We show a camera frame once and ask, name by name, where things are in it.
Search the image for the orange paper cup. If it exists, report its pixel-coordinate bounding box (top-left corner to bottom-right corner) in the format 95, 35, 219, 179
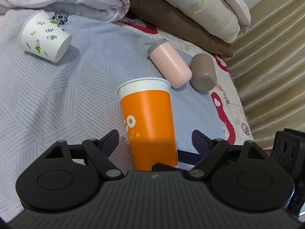
118, 77, 178, 171

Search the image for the taupe plastic cup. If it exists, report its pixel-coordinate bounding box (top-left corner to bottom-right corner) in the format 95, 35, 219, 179
190, 53, 217, 92

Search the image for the white floral paper cup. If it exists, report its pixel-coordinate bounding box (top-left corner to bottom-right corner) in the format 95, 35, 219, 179
18, 10, 72, 63

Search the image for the light grey patterned mat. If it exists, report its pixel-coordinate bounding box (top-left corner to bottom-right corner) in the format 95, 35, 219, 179
0, 9, 226, 220

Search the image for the cartoon print bed sheet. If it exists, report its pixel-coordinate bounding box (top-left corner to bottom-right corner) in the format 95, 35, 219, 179
115, 18, 253, 152

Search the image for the pink tumbler with grey lid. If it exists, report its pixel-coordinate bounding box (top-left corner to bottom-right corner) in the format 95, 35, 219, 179
147, 38, 192, 88

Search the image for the beige curtain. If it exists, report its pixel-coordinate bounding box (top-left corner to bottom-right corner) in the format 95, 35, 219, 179
227, 0, 304, 148

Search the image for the cream embroidered pillow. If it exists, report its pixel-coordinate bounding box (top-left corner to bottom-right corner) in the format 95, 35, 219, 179
165, 0, 240, 44

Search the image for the brown pillow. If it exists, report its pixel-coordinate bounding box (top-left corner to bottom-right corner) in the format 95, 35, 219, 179
129, 0, 234, 57

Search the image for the pink cartoon top pillow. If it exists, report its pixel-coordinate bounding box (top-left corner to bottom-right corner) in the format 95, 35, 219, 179
225, 0, 251, 34

